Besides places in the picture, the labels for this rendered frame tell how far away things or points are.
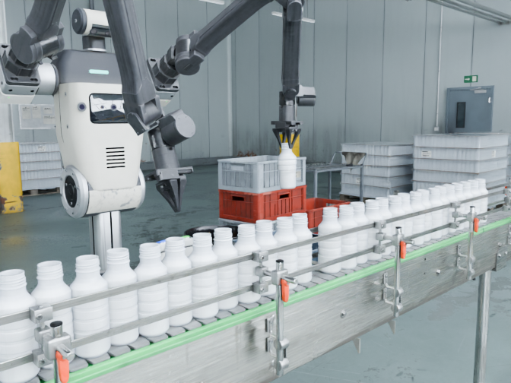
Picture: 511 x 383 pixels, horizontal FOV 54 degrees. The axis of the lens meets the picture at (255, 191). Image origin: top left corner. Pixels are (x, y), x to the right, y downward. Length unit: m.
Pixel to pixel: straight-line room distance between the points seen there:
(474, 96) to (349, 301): 10.65
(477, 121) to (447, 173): 4.21
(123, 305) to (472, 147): 6.89
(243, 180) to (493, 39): 8.95
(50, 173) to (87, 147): 9.17
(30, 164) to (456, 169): 7.59
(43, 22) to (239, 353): 0.87
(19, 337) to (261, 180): 2.81
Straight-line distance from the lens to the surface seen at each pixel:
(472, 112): 11.82
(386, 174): 8.29
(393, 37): 12.95
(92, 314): 0.87
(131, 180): 1.54
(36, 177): 10.54
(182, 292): 0.97
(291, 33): 1.55
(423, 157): 7.83
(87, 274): 0.86
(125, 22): 1.13
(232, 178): 3.63
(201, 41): 1.55
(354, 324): 1.36
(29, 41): 1.34
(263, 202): 3.55
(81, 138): 1.48
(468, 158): 7.58
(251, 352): 1.09
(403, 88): 12.66
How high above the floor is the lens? 1.39
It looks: 8 degrees down
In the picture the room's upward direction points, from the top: straight up
